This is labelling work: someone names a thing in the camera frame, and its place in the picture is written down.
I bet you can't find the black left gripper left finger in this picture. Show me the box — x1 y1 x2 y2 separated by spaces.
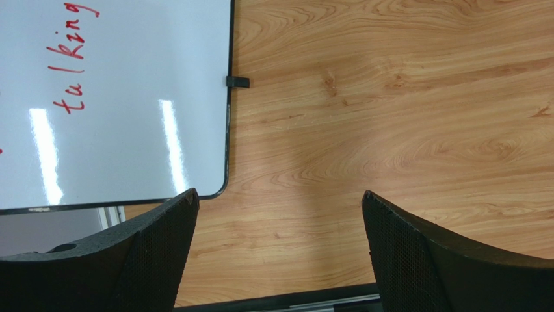
1 188 200 311

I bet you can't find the white whiteboard black frame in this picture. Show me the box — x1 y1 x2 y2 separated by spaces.
1 1 237 214

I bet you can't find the black whiteboard foot clip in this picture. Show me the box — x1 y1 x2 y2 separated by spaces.
226 76 250 88

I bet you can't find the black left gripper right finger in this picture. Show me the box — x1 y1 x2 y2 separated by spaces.
362 191 553 311

